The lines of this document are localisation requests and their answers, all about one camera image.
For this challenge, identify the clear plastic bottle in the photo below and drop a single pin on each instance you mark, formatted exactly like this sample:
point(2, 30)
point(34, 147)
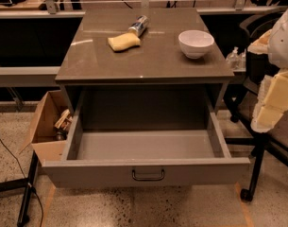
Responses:
point(232, 58)

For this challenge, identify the items inside cardboard box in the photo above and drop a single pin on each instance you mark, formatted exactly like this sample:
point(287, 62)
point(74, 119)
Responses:
point(63, 125)

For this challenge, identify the black metal stand leg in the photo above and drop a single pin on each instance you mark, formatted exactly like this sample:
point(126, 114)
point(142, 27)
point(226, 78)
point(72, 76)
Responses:
point(26, 183)

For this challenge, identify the black office chair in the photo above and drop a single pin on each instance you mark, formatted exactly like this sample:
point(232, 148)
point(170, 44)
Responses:
point(257, 68)

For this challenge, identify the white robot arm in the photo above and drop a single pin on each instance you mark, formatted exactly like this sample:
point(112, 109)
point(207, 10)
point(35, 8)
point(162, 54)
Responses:
point(274, 43)

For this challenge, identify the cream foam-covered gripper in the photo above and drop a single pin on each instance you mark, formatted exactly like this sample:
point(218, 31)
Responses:
point(283, 43)

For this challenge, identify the white ceramic bowl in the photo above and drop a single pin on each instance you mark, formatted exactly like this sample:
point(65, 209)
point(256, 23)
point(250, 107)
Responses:
point(194, 44)

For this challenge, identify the grey top drawer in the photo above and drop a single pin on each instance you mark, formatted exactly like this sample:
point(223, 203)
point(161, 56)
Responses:
point(122, 138)

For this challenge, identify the yellow sponge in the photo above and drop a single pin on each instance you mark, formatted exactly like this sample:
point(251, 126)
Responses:
point(123, 42)

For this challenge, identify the grey drawer cabinet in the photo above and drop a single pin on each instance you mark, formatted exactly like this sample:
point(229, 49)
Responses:
point(158, 59)

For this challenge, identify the brown cardboard box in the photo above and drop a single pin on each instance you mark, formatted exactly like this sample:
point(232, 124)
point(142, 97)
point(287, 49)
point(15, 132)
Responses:
point(41, 134)

